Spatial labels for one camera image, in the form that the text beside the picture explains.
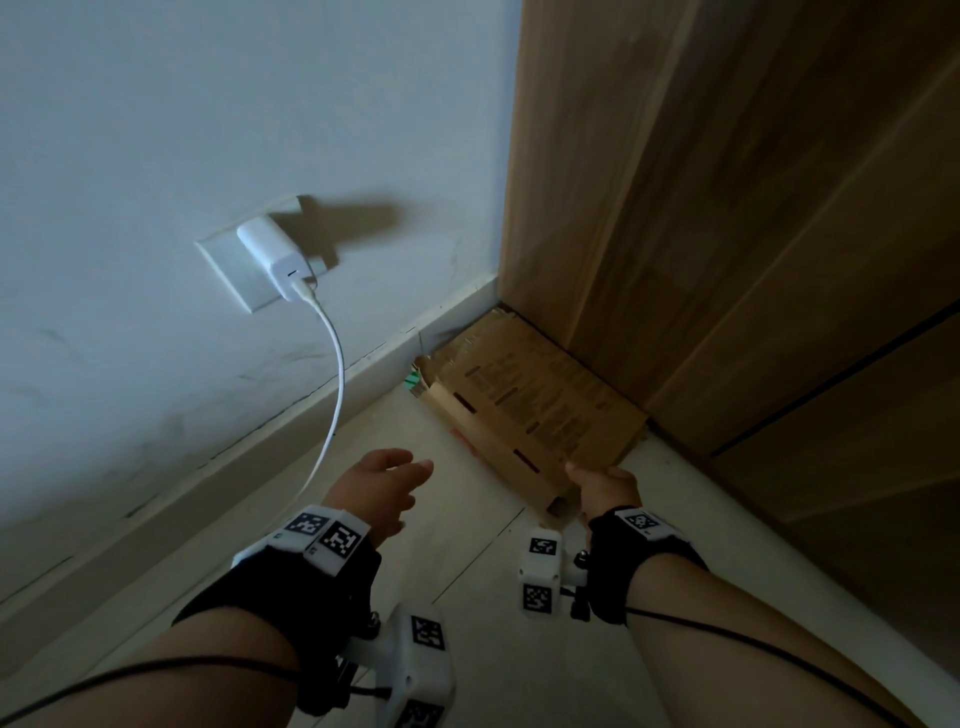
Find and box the white baseboard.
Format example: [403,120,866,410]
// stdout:
[0,274,502,680]

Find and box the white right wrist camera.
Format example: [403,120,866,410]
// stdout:
[516,528,591,621]

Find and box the black left forearm cable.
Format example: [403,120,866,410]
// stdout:
[0,655,303,728]

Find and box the wooden wardrobe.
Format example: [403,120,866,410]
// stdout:
[498,0,960,661]

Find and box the white wall socket plate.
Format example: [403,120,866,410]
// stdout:
[195,196,329,315]

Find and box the black right wrist strap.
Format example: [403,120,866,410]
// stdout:
[586,506,711,627]

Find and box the person's left forearm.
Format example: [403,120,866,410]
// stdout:
[15,606,320,728]

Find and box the person's left hand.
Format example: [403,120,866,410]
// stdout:
[322,448,435,549]

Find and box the white charger adapter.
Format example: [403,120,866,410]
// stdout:
[237,217,318,303]

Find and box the person's right forearm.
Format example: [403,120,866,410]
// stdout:
[626,553,927,728]

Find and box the white wrist marker block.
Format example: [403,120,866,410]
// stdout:
[231,506,373,579]
[611,508,670,543]

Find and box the white left wrist marker block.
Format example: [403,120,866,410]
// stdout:
[231,506,373,579]

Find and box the black wrist strap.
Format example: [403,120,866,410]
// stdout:
[173,517,384,717]
[586,506,711,627]

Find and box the black left wrist strap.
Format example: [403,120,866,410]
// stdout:
[173,517,384,717]

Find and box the brown cardboard box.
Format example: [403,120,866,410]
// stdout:
[414,307,650,520]

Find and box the black right forearm cable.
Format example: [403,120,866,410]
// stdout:
[626,606,913,728]

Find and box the person's right hand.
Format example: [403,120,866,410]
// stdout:
[564,461,644,523]

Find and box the white charging cable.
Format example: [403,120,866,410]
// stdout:
[287,279,347,520]

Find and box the black forearm cable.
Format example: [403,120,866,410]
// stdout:
[626,606,913,728]
[0,655,303,728]

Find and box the white right wrist marker block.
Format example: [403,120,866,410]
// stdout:
[611,508,670,543]

